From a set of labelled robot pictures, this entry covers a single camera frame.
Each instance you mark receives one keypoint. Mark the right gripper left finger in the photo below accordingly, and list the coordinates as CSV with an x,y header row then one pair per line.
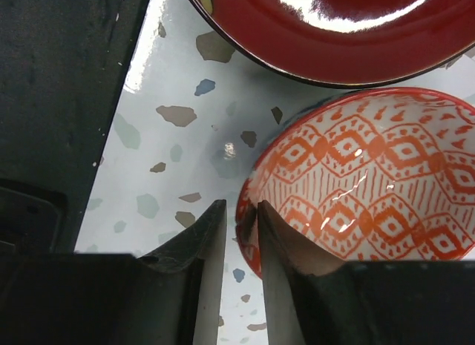
x,y
171,295

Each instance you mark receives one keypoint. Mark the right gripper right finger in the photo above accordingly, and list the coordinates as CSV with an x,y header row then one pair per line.
x,y
313,297

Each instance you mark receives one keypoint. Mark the orange patterned bowl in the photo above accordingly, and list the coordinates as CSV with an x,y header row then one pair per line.
x,y
381,174

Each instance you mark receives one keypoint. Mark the red floral plate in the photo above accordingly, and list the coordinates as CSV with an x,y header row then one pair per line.
x,y
344,43

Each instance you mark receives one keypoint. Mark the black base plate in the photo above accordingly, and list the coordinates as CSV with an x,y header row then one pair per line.
x,y
63,65

